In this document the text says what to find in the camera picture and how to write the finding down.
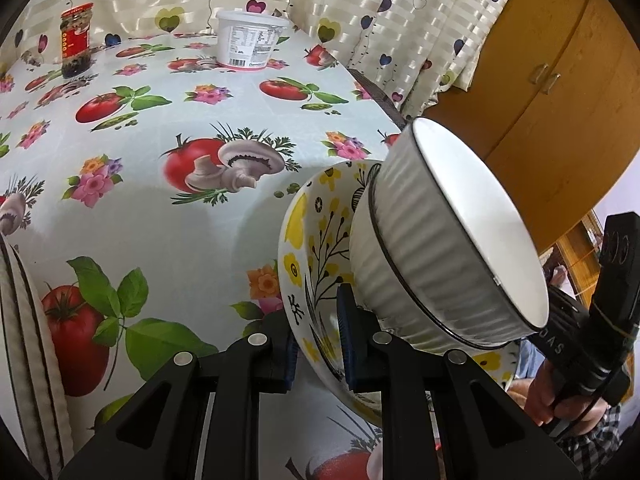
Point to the yellow floral deep plate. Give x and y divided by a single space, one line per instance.
310 240

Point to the wooden furniture frame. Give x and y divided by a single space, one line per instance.
575 255

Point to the vegetable-print tablecloth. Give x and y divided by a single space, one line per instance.
150 235

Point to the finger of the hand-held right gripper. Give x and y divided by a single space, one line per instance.
565 305

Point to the red-label sauce jar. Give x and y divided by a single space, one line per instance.
75 35

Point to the white plastic tub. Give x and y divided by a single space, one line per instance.
250 42

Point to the wooden cabinet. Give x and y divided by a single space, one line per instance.
550 110

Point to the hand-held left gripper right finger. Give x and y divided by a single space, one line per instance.
347 340

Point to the white ribbed bowl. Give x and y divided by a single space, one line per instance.
400 290
475 200

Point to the person's checked shirt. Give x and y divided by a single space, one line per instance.
595 445

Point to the person's right hand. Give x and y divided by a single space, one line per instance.
542 395

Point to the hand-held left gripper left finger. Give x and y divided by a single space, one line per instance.
291 365

